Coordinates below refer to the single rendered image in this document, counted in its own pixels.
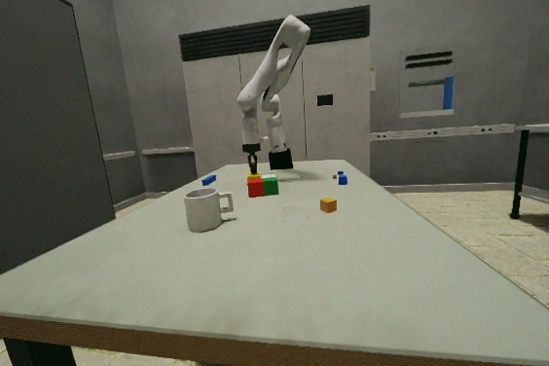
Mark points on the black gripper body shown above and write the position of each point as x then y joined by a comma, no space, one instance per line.
251,149

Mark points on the grey mug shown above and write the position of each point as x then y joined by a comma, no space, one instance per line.
204,214

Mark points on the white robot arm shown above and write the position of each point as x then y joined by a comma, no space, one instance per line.
270,79

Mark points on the red cube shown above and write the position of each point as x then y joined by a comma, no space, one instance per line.
255,188

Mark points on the green cube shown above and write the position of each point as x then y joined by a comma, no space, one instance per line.
270,186

